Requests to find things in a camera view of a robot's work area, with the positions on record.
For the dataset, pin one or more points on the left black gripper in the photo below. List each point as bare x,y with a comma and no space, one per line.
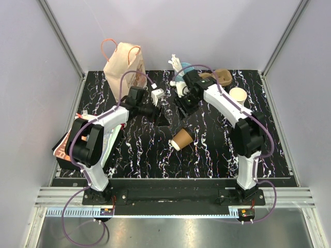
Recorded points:
161,121

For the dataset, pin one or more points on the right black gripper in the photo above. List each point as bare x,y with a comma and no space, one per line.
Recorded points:
184,110

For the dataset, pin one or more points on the single brown paper cup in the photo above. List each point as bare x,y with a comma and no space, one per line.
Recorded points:
182,139

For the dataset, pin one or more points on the printed kraft paper bag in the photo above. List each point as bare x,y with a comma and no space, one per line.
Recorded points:
123,68

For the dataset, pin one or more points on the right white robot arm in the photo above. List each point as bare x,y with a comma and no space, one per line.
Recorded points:
247,136

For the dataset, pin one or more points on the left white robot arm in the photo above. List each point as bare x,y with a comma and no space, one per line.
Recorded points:
86,138

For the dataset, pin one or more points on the stacked paper coffee cups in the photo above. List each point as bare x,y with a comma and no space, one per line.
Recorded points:
239,94

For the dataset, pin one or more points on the blue cylindrical stirrer holder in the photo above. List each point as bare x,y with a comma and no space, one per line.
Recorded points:
186,67

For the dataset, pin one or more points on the bottom pulp cup carrier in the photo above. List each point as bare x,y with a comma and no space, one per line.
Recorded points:
223,75

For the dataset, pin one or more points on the black marble pattern mat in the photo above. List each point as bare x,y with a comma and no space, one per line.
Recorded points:
144,151

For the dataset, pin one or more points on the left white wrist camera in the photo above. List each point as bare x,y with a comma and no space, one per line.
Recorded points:
156,94

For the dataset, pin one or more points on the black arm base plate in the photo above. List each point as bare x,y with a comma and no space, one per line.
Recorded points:
215,191

